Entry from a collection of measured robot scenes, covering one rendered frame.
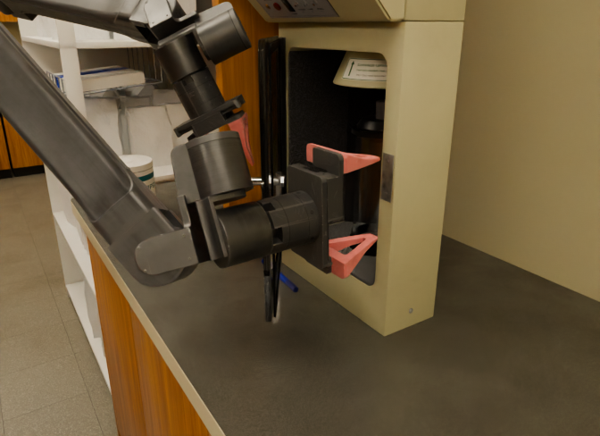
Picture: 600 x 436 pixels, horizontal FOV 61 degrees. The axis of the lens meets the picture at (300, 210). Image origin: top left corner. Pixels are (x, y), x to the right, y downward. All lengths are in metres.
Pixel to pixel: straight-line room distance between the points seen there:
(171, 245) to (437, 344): 0.50
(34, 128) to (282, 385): 0.45
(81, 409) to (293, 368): 1.59
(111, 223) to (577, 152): 0.83
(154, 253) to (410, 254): 0.44
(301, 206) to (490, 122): 0.71
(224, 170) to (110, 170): 0.11
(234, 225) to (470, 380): 0.44
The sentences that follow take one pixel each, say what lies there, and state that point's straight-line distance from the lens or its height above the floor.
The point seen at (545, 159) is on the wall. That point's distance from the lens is 1.09.
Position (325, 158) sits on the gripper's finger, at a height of 1.28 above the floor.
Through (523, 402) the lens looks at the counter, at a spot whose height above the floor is 0.94.
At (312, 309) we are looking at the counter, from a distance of 0.90.
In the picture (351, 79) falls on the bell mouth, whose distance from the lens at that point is 0.81.
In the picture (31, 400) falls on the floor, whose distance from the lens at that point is 2.41.
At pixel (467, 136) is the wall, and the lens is 1.19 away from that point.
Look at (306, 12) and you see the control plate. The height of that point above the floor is 1.42.
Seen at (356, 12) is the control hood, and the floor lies 1.42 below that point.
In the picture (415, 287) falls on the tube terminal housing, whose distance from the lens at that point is 0.84.
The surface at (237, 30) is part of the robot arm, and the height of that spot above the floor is 1.40.
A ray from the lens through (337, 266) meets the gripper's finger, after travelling 0.56.
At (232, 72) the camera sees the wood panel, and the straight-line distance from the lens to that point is 0.97.
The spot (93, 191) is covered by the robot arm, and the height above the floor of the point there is 1.26.
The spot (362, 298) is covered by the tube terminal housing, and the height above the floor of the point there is 0.98.
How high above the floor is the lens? 1.40
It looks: 20 degrees down
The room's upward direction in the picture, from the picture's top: straight up
